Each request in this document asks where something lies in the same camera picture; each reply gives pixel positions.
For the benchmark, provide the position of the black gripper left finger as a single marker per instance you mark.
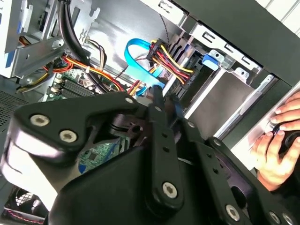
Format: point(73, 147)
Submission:
point(70, 110)

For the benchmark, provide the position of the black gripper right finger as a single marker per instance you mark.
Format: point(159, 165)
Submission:
point(211, 164)

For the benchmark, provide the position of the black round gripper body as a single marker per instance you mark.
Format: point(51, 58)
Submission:
point(110, 192)

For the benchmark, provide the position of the small round black tool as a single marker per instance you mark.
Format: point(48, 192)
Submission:
point(291, 139)

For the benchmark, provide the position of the person's bare hand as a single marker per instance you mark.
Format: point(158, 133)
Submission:
point(269, 161)
point(290, 110)

